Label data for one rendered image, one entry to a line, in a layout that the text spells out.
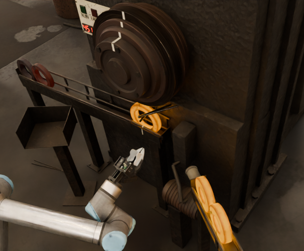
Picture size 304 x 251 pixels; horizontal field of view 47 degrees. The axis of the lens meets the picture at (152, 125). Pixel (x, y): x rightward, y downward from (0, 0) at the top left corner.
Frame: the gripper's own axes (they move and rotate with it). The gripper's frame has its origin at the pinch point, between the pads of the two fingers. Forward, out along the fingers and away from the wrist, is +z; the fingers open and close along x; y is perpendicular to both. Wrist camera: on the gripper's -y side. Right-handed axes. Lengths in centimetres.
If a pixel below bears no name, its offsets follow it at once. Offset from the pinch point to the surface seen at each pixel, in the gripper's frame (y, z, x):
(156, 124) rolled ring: -3.6, 16.2, 4.5
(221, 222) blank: 8, -10, -50
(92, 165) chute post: -75, -12, 70
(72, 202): -66, -41, 58
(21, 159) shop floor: -69, -39, 122
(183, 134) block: -0.1, 16.7, -12.4
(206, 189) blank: 3.7, -1.3, -36.7
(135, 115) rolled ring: -5.8, 15.6, 19.1
